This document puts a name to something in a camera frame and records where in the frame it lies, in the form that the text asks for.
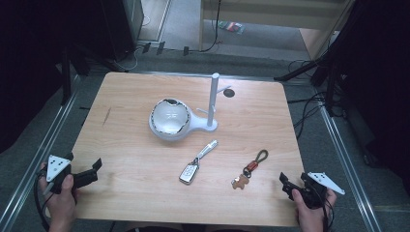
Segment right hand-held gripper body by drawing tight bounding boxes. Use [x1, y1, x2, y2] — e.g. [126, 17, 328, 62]
[300, 171, 346, 210]

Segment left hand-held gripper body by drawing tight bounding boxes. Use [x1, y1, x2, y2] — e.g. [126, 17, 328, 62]
[38, 152, 75, 195]

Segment person's right hand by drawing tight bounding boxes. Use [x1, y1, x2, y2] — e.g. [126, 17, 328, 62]
[291, 188, 338, 224]

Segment person's left hand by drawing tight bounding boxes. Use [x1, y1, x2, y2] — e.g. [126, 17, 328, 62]
[38, 161, 79, 221]

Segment white key stand with bowl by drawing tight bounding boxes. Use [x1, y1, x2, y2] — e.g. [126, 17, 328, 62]
[147, 72, 233, 142]

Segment black tripod stand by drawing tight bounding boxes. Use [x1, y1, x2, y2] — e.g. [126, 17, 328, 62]
[274, 0, 356, 117]

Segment black cabinet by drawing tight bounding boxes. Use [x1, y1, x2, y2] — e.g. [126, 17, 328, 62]
[98, 0, 145, 62]

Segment colourful packet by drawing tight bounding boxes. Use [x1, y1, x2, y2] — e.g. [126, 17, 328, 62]
[218, 20, 246, 35]

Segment metal floor rail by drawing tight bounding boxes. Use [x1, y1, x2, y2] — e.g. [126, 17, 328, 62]
[317, 102, 385, 232]
[0, 75, 81, 232]

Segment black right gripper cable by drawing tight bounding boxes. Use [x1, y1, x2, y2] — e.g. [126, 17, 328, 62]
[321, 189, 337, 232]

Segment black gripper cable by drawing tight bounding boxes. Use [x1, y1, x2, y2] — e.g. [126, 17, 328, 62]
[33, 173, 51, 232]
[321, 189, 337, 232]

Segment brown rope keychain with bear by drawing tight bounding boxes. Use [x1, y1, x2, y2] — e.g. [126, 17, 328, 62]
[230, 148, 270, 191]

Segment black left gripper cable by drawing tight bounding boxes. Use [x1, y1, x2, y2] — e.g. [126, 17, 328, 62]
[33, 173, 51, 232]

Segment black floor cables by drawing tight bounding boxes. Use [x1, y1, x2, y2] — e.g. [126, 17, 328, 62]
[285, 58, 347, 141]

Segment black upright stand post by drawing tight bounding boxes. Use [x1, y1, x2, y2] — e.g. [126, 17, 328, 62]
[60, 47, 73, 106]

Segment silver car key with strap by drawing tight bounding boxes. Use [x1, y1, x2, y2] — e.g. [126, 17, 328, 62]
[178, 138, 220, 186]

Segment white floor cable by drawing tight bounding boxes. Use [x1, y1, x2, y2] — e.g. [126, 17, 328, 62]
[113, 47, 144, 73]

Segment black hanging cable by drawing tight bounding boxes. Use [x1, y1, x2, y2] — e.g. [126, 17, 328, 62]
[198, 0, 224, 53]

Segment light wooden furniture frame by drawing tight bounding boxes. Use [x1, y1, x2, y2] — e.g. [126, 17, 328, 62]
[197, 0, 357, 62]

